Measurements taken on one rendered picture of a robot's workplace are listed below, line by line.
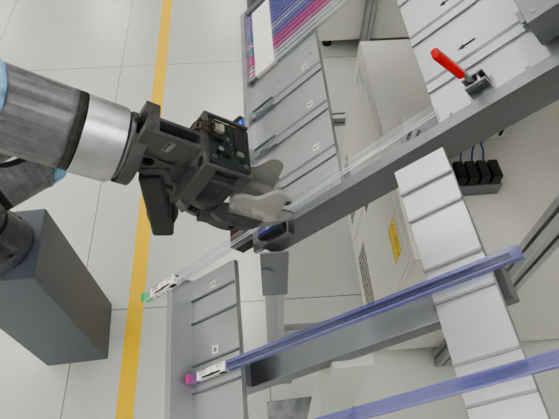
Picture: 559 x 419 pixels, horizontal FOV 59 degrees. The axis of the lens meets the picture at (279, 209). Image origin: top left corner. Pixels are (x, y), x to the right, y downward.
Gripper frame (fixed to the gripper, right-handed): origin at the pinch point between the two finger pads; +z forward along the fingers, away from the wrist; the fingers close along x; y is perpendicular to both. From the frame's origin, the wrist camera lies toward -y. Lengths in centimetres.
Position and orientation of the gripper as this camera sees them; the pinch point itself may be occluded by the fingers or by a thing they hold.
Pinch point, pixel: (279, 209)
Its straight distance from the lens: 59.2
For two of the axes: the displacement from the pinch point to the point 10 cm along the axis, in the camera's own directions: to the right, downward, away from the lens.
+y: 5.7, -5.1, -6.4
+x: -1.1, -8.2, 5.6
